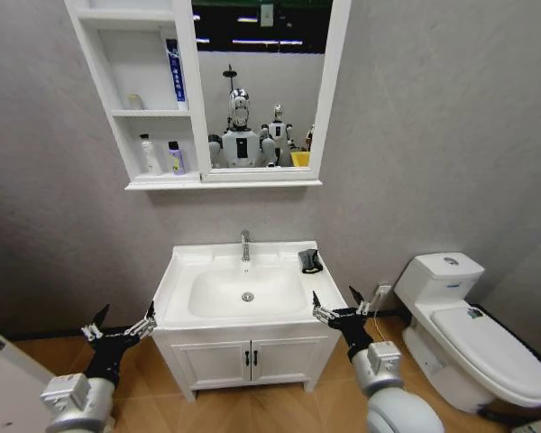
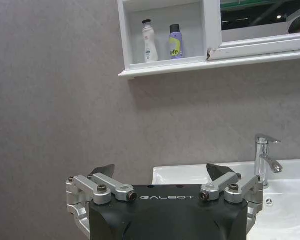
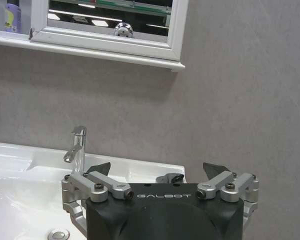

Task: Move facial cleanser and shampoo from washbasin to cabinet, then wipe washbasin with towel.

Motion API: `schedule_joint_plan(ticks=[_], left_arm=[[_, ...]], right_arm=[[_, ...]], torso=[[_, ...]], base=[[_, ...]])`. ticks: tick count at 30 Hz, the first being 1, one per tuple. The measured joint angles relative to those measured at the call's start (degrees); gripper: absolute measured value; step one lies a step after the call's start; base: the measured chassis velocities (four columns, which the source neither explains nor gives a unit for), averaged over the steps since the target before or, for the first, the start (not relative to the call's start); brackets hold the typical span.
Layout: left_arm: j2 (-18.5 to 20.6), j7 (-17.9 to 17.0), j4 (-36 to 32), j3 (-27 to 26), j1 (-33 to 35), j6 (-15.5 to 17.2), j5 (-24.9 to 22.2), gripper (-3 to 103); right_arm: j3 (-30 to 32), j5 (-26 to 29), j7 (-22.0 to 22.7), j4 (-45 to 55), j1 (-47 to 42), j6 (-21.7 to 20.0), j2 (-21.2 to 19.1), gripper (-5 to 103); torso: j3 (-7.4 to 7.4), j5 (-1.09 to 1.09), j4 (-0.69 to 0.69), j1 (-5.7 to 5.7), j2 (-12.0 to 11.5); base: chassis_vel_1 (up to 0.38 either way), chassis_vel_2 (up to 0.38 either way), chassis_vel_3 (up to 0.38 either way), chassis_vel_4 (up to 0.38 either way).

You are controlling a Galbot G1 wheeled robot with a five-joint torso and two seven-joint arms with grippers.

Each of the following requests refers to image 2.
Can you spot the white pump bottle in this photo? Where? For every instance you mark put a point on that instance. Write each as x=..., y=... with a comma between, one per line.
x=149, y=41

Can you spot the chrome faucet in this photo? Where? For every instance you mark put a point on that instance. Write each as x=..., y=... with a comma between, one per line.
x=266, y=160

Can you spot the purple spray can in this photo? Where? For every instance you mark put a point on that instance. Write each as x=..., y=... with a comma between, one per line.
x=175, y=42

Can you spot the cabinet mirror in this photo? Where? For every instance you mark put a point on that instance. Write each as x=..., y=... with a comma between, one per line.
x=265, y=15

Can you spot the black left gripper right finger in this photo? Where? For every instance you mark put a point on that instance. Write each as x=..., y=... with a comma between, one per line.
x=230, y=183

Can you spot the white ceramic washbasin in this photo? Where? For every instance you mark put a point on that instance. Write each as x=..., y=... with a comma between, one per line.
x=277, y=200

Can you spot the chrome sink drain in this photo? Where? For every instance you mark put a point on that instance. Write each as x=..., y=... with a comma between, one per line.
x=270, y=201

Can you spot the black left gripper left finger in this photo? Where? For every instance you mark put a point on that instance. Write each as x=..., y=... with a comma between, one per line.
x=95, y=186

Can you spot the white wall cabinet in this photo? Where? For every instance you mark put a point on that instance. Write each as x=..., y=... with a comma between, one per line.
x=210, y=37

